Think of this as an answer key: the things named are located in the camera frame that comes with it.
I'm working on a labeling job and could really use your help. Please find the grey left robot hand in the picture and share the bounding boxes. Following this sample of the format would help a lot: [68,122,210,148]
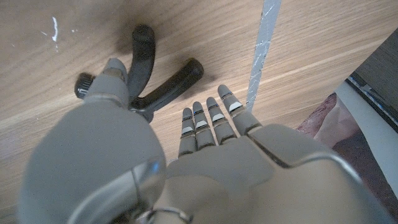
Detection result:
[17,57,397,224]

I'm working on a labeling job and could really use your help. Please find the black grip strengthener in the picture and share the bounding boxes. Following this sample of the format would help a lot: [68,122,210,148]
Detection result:
[73,24,205,124]

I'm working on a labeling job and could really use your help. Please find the printed living room backdrop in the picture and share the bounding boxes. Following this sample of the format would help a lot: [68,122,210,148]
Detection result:
[295,91,398,203]

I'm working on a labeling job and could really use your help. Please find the grey tape strip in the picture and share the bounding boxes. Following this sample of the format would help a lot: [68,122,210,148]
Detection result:
[245,0,283,113]

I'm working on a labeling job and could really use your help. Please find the blue tape piece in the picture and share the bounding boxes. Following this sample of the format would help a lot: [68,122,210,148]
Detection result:
[354,81,385,105]

